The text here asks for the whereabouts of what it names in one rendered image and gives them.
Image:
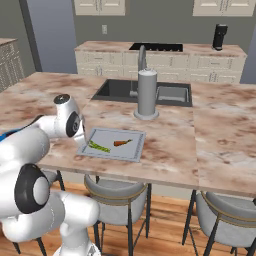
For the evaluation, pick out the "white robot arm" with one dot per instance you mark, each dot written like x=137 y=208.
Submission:
x=31 y=146

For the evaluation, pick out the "black coffee machine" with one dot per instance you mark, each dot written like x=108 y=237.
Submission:
x=219 y=36

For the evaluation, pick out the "cream wall cupboard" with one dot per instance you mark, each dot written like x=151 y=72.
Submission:
x=224 y=7
x=99 y=7

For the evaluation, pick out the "grey rectangular tray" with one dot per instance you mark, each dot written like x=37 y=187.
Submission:
x=130 y=151

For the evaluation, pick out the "cream base cupboard run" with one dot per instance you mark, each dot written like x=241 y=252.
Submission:
x=173 y=63

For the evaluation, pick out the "black hob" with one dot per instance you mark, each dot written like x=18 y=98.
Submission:
x=156 y=47

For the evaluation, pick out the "grey sink tap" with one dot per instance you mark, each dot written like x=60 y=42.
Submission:
x=142 y=56

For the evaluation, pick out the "black sink basin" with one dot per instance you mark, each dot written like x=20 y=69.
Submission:
x=116 y=89

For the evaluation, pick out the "beige panelled cabinet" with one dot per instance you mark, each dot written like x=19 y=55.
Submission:
x=10 y=65

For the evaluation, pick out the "white wall outlet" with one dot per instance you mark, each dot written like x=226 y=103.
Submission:
x=104 y=29

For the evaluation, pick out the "green asparagus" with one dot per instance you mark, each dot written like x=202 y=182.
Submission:
x=99 y=147

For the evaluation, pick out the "grey cylinder on round base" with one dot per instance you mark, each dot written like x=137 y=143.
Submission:
x=147 y=93

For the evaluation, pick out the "orange carrot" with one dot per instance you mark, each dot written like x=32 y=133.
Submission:
x=120 y=143

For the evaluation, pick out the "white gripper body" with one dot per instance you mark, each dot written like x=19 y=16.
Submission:
x=82 y=137

